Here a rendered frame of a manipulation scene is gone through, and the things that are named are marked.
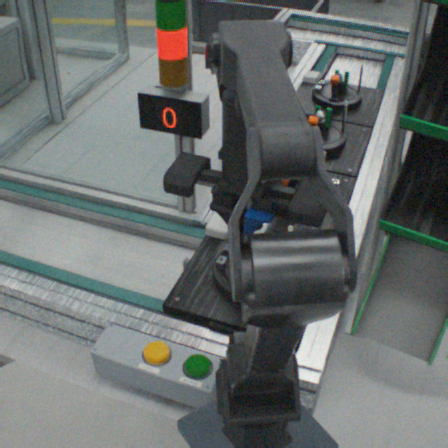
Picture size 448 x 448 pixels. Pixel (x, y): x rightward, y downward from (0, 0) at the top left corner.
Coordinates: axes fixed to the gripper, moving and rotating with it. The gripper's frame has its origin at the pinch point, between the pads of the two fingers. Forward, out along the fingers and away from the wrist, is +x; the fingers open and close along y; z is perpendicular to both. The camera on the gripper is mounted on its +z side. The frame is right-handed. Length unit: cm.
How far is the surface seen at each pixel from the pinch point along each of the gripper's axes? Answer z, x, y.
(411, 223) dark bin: 14.3, 5.6, -19.4
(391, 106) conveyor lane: 98, 31, -10
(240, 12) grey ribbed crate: 204, 49, 72
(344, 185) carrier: 53, 29, -5
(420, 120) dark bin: 12.0, -11.4, -17.4
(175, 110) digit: 28.9, 4.2, 22.7
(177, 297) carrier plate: 9.8, 28.7, 14.9
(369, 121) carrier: 85, 30, -6
